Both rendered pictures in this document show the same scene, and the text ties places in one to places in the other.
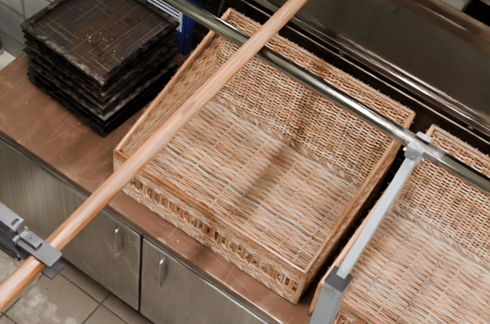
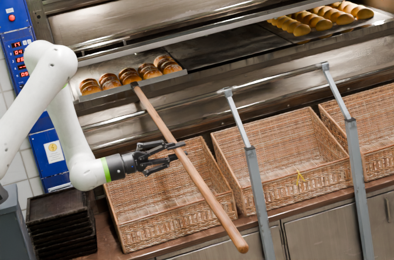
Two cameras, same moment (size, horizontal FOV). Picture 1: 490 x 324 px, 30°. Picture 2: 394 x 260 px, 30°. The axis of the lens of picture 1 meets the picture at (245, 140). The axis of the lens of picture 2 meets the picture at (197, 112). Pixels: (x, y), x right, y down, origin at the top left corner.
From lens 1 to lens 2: 222 cm
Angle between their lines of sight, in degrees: 44
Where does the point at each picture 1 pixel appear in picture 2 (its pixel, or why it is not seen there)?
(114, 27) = (62, 201)
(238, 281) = (210, 231)
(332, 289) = (251, 151)
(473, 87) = (212, 102)
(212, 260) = (193, 235)
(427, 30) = (180, 97)
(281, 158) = (169, 205)
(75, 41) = (54, 212)
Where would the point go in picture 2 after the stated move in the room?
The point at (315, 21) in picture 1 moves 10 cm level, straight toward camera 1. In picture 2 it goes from (138, 133) to (149, 137)
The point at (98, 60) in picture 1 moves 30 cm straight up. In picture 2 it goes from (72, 208) to (55, 149)
